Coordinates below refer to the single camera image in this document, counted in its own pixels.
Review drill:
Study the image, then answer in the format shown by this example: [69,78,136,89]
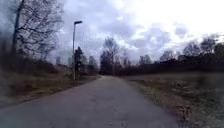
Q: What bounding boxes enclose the row of distant trees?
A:
[54,33,224,76]

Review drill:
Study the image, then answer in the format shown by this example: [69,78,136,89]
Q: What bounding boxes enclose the small dark evergreen tree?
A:
[73,46,85,76]

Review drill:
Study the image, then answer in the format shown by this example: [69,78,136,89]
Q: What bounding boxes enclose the street lamp pole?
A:
[71,20,83,82]

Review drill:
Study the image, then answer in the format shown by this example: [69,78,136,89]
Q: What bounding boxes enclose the grey asphalt path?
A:
[0,75,183,128]

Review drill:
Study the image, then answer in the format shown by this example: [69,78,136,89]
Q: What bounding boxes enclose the dark hedge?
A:
[116,58,224,77]

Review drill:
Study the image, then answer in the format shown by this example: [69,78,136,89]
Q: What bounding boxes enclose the dry grass verge with leaves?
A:
[119,72,224,128]

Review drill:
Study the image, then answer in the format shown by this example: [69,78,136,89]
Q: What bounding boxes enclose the dark bushes on slope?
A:
[0,33,61,76]

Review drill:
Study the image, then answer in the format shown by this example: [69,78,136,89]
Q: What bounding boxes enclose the large bare tree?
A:
[6,0,65,59]

